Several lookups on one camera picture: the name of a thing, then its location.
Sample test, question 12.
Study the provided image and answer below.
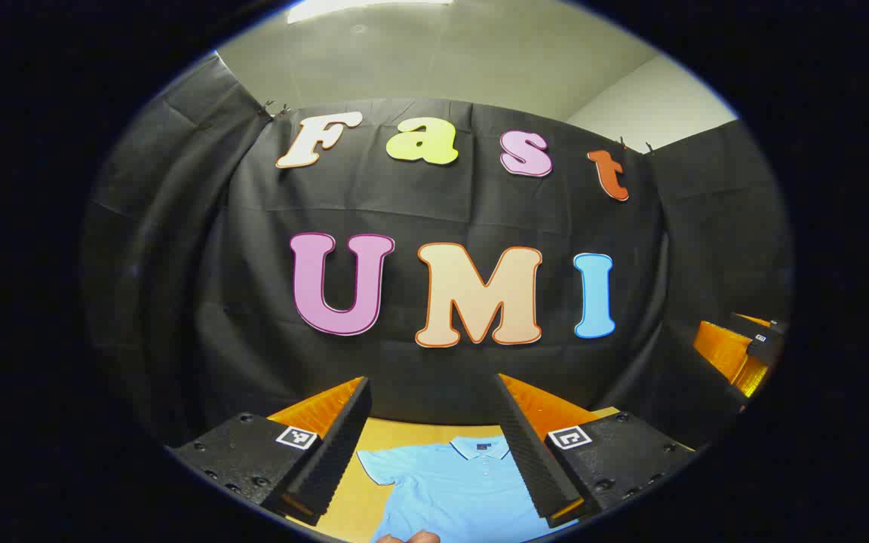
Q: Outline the black backdrop cloth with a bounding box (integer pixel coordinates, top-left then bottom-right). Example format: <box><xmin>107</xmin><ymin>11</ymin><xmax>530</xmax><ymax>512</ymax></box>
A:
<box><xmin>80</xmin><ymin>53</ymin><xmax>794</xmax><ymax>453</ymax></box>

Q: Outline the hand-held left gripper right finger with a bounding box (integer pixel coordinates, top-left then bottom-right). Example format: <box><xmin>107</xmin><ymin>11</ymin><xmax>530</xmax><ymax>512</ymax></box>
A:
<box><xmin>491</xmin><ymin>373</ymin><xmax>697</xmax><ymax>529</ymax></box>

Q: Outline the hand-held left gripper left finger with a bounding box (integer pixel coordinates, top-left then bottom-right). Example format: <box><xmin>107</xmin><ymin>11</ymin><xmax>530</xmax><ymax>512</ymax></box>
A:
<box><xmin>167</xmin><ymin>377</ymin><xmax>373</xmax><ymax>526</ymax></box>

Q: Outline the ceiling light panel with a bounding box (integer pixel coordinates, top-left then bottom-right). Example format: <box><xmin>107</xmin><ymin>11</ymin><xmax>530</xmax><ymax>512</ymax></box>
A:
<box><xmin>287</xmin><ymin>0</ymin><xmax>454</xmax><ymax>23</ymax></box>

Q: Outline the light blue T-shirt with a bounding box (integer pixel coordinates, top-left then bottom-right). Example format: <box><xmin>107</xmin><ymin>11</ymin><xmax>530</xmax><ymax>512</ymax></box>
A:
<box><xmin>357</xmin><ymin>435</ymin><xmax>579</xmax><ymax>543</ymax></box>

